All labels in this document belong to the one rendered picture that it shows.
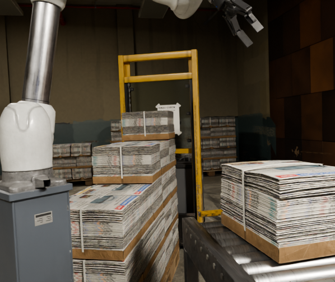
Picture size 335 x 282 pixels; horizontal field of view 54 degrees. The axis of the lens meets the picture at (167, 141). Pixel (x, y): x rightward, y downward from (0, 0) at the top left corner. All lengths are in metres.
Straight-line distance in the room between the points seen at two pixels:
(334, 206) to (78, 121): 7.81
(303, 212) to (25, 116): 0.86
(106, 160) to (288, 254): 1.33
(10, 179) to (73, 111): 7.45
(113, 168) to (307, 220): 1.32
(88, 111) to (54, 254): 7.44
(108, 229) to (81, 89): 7.22
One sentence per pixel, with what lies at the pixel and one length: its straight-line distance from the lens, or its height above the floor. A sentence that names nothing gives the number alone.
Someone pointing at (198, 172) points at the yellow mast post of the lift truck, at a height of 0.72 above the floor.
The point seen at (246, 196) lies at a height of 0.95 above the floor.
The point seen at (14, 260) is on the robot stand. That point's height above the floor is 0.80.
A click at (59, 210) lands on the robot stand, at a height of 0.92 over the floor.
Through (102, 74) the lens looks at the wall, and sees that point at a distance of 8.59.
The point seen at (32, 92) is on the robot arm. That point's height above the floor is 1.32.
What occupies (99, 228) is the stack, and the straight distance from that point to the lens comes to 1.51.
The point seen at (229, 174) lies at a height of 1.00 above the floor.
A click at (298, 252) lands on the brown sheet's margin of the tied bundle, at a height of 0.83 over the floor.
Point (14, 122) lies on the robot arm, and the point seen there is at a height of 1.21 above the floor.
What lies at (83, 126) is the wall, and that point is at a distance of 8.50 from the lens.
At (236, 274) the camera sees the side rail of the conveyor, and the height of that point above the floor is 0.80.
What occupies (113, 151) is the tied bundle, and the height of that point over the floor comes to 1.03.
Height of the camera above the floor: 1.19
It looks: 3 degrees down
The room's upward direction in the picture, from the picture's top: 2 degrees counter-clockwise
